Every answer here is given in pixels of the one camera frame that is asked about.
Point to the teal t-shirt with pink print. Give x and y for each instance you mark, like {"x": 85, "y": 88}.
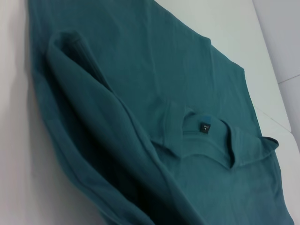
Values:
{"x": 140, "y": 93}

